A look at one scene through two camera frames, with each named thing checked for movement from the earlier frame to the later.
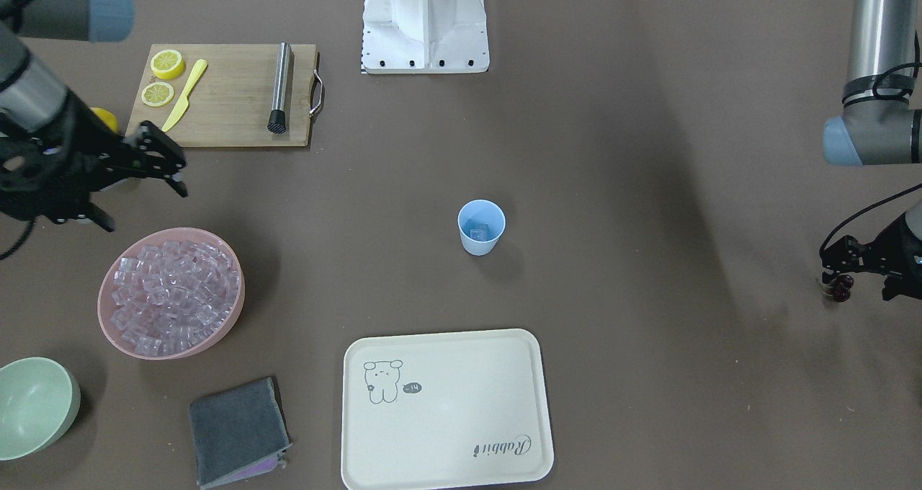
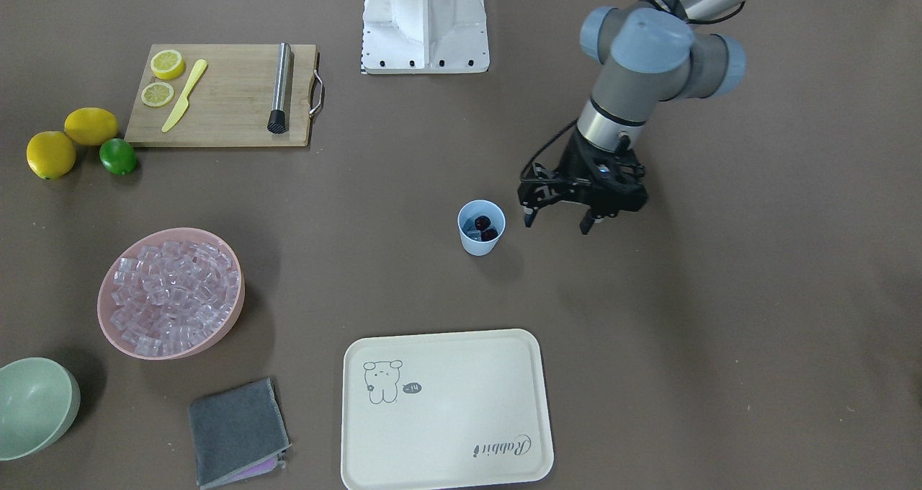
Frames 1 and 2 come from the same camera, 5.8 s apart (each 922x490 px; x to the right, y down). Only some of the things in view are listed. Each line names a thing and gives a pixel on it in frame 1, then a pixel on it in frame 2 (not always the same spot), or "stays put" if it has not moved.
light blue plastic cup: x=480 y=223 stays put
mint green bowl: x=39 y=401 stays put
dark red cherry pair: x=839 y=288 to x=482 y=223
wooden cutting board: x=220 y=95 stays put
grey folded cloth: x=239 y=431 stays put
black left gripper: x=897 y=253 to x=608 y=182
